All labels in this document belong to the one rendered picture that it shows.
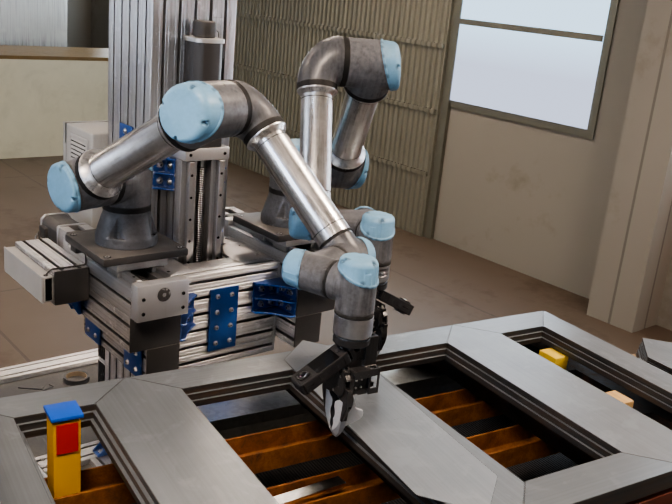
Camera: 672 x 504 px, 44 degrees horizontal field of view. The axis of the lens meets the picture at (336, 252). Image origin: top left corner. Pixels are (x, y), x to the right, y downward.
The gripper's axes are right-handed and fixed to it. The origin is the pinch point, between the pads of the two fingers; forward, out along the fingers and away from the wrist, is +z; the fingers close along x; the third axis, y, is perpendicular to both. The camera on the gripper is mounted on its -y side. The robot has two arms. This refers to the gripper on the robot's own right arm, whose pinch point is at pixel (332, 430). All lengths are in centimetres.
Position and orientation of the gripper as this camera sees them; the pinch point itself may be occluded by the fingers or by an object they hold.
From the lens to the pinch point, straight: 167.3
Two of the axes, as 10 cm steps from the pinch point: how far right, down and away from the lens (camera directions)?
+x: -5.1, -3.0, 8.0
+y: 8.5, -0.8, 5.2
